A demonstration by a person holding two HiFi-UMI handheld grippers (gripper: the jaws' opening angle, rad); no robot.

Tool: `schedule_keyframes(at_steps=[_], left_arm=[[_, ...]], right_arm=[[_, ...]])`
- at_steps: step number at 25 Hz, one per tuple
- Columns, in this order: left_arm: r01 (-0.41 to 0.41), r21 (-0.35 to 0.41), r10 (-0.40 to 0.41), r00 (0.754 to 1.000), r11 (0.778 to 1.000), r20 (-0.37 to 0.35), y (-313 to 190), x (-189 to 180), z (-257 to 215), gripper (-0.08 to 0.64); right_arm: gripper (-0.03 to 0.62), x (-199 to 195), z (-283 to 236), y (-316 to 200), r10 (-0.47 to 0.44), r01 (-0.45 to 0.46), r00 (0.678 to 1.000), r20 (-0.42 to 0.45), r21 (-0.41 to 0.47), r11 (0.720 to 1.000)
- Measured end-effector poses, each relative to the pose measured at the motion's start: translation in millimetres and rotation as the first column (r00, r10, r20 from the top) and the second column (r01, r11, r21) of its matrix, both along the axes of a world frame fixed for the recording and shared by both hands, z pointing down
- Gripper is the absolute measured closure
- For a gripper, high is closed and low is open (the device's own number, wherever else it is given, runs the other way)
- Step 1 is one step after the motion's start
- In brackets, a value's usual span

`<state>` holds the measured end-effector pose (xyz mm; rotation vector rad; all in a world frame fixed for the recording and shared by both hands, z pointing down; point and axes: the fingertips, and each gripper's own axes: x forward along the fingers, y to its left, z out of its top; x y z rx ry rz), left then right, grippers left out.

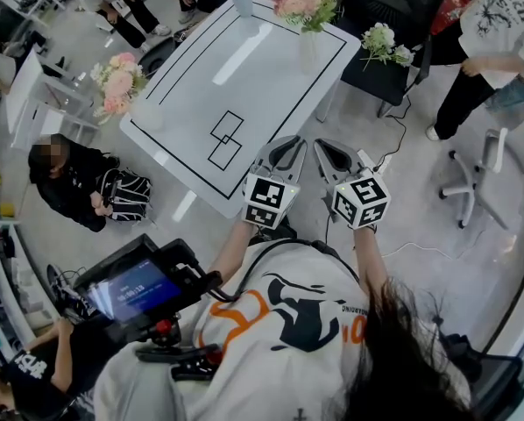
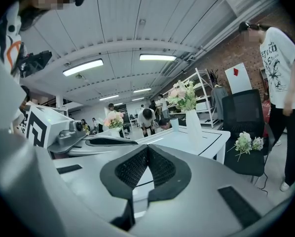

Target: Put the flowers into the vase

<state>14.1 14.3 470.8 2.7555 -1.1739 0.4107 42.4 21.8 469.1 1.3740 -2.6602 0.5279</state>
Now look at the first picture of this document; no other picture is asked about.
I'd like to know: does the person's white printed shirt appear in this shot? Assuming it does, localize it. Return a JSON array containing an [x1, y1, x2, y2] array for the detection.
[[92, 239, 474, 421]]

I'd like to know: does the white desk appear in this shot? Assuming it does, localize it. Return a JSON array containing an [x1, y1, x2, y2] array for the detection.
[[3, 47, 102, 151]]

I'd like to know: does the white floor cable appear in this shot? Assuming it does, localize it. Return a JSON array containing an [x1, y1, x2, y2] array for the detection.
[[381, 240, 454, 262]]

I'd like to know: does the black mount clamp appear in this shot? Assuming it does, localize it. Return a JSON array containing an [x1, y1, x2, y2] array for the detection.
[[134, 318, 224, 382]]

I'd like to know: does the white table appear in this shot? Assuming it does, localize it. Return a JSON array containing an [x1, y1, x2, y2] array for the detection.
[[119, 0, 362, 219]]

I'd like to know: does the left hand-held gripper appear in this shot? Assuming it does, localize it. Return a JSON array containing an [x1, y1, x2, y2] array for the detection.
[[241, 133, 310, 231]]

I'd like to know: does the person's right forearm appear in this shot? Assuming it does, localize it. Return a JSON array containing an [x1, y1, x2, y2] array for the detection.
[[351, 225, 389, 298]]

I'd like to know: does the pink peach mixed flowers bouquet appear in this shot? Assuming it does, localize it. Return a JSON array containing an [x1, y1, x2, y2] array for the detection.
[[271, 0, 344, 35]]

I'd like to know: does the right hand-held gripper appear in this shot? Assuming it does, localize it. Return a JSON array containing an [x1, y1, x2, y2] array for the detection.
[[312, 137, 393, 232]]

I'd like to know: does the tangle of floor cables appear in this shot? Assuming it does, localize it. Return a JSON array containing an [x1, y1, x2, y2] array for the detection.
[[46, 262, 86, 307]]

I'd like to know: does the dark round bag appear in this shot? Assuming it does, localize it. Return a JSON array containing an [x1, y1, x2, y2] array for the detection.
[[136, 37, 178, 79]]

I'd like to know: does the black monitor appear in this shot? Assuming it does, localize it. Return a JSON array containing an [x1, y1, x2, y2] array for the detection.
[[73, 233, 224, 333]]

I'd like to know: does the light blue cup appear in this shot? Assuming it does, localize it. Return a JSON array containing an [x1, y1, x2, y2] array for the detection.
[[229, 0, 255, 18]]

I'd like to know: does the black monitor cable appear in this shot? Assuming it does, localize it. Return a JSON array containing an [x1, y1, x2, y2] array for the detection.
[[209, 238, 360, 303]]

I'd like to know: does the black office chair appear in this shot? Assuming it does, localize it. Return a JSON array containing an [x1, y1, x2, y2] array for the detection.
[[337, 0, 450, 118]]

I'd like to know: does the black power cable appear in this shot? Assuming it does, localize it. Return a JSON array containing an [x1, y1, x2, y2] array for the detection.
[[372, 94, 410, 171]]

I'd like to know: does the white power strip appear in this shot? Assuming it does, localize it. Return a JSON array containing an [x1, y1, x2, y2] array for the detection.
[[372, 153, 395, 175]]

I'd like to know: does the person's left forearm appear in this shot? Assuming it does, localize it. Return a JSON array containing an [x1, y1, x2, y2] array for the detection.
[[206, 218, 258, 288]]

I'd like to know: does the white shelf unit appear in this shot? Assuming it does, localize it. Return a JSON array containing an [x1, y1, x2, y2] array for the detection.
[[0, 218, 60, 360]]

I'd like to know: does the white swivel chair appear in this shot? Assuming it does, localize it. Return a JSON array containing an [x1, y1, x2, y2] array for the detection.
[[438, 126, 524, 232]]

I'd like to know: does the black white backpack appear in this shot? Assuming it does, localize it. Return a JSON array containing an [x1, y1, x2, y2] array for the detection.
[[96, 168, 153, 224]]

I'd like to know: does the white flowers sprig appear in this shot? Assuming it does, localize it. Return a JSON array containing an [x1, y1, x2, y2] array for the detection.
[[359, 21, 417, 72]]

